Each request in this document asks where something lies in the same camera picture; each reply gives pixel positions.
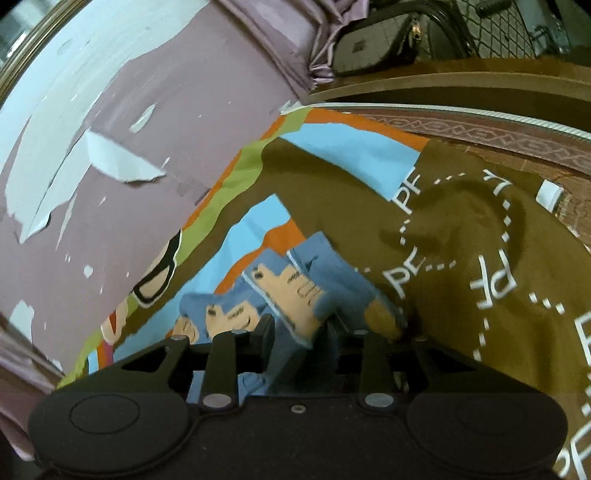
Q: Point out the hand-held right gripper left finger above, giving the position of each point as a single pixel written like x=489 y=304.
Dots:
x=221 y=364

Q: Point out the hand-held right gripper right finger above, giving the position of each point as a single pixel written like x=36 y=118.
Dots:
x=378 y=364

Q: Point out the blue patterned pants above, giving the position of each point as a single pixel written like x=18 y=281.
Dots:
x=332 y=277

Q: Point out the colourful printed blanket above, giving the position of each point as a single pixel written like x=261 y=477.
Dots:
x=461 y=323

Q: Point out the white blanket tag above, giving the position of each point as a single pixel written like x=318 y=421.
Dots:
x=548 y=194

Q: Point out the black handbag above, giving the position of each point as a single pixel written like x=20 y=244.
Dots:
x=369 y=41

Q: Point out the wooden bed frame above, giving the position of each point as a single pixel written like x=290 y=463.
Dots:
x=461 y=83

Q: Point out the gold curved frame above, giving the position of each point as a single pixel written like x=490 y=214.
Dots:
x=32 y=41

